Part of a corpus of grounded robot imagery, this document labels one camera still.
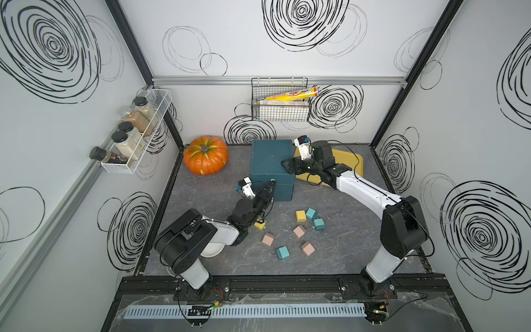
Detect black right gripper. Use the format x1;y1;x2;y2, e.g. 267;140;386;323
280;155;322;177

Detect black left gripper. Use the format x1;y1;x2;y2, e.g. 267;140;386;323
243;181;274;230

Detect teal drawer cabinet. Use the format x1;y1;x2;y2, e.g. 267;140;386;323
250;140;295;201

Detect yellow plug cube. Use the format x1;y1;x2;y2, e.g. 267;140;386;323
254;219;267;231
295;210;307;223

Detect pink plug cube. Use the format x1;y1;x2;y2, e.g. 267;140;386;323
262;232;275;247
293;225;306;238
301;242;315;257

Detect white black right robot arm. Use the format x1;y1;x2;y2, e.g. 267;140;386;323
282;136;431;297

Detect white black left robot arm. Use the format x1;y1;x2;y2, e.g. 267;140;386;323
153;178;276;296

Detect teal plug cube upper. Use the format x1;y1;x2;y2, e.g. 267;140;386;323
306;208;318;220

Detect teal plug cube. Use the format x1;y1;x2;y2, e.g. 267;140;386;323
306;208;318;220
275;246;290;260
313;219;326;231

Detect teal plug cube lower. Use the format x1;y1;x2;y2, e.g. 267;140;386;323
275;246;290;260

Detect teal plug cube right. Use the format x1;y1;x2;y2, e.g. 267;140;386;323
313;219;326;231

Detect yellow cutting board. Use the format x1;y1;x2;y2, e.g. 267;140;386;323
295;149;364;184

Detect orange decorative pumpkin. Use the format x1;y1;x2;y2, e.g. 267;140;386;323
183;136;229;176

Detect yellow snack package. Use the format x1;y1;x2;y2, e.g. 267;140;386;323
261;87;318;102

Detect white plate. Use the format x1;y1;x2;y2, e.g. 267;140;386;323
201;242;225;258

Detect spice jar brown contents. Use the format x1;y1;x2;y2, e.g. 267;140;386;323
123;109;154;136

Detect clear acrylic spice shelf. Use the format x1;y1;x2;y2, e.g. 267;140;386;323
100;89;172;174

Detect spice jar cream contents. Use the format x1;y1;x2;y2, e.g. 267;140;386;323
111;130;141;160

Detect spice jar tan contents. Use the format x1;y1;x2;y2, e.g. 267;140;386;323
133;96;158;124

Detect spice jar white contents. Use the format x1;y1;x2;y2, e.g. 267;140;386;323
118;121;146;152

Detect small dark pepper bottle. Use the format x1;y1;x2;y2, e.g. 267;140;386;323
89;147;128;165

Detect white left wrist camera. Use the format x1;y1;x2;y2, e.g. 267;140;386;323
236;177;255;199

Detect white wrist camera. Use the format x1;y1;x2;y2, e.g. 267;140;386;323
236;177;255;199
294;135;312;160

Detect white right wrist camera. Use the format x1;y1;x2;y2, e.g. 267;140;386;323
294;135;312;160

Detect black wire wall basket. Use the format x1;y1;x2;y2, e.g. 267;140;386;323
251;77;310;122

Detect grey slotted cable duct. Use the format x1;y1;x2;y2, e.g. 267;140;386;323
124;303;366;320

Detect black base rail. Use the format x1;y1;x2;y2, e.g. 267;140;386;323
115;273;451;302

